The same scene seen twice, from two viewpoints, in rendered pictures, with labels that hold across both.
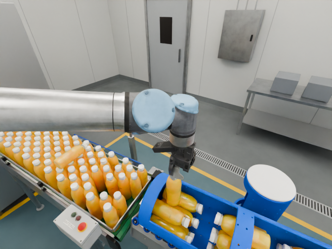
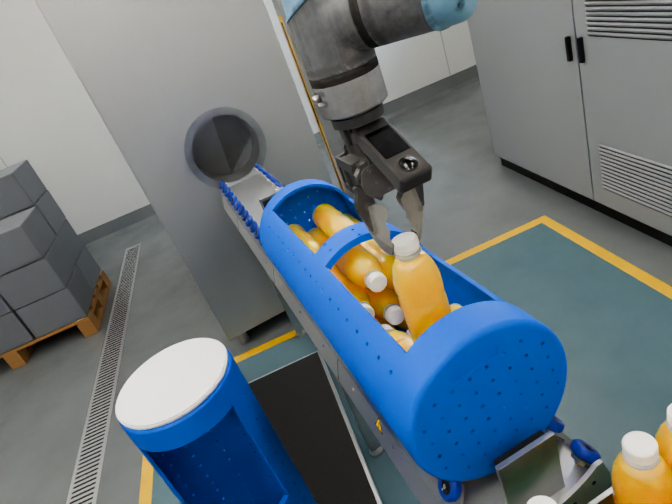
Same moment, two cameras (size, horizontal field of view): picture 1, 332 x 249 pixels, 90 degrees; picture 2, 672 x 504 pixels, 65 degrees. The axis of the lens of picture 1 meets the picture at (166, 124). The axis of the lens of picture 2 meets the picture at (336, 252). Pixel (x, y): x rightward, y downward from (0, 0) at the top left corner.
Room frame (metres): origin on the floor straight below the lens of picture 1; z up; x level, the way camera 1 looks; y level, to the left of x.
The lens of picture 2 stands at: (0.99, 0.40, 1.73)
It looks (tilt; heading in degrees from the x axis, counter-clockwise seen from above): 28 degrees down; 229
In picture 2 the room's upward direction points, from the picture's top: 22 degrees counter-clockwise
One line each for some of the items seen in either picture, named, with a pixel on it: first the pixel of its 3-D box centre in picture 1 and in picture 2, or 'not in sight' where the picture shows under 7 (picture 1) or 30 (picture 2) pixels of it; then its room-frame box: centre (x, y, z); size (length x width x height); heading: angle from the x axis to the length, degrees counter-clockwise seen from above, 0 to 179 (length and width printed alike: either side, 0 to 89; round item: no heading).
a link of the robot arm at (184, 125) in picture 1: (182, 114); (330, 24); (0.47, -0.05, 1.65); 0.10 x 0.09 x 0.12; 105
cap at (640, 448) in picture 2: (117, 195); (640, 451); (0.53, 0.27, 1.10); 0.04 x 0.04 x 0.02
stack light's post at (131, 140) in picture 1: (137, 180); not in sight; (1.05, 0.28, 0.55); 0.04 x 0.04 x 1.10; 61
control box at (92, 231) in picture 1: (78, 226); not in sight; (0.39, 0.44, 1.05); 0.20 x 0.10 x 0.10; 61
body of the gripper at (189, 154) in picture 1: (182, 152); (367, 150); (0.46, -0.06, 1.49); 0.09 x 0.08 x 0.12; 61
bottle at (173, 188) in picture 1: (173, 188); (423, 300); (0.48, -0.04, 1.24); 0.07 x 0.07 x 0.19
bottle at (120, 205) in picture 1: (120, 205); (644, 499); (0.53, 0.27, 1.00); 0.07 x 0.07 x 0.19
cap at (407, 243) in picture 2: not in sight; (406, 246); (0.48, -0.04, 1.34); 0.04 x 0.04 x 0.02
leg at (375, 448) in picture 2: not in sight; (352, 397); (0.11, -0.84, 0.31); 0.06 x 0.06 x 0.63; 61
